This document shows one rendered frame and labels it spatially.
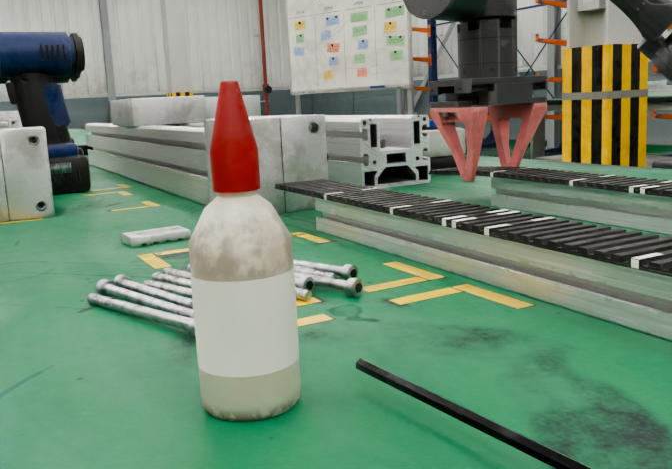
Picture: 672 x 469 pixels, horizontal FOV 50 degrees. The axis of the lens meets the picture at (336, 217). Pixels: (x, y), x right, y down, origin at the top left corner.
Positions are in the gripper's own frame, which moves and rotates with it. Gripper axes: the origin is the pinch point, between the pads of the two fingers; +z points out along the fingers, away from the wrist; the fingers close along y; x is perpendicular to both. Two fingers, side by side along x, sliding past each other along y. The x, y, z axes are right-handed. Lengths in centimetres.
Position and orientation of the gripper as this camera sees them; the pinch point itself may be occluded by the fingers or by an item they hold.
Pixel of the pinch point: (489, 171)
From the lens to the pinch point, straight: 73.4
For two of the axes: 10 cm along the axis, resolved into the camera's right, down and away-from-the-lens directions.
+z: 0.5, 9.9, 1.6
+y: -8.8, 1.2, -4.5
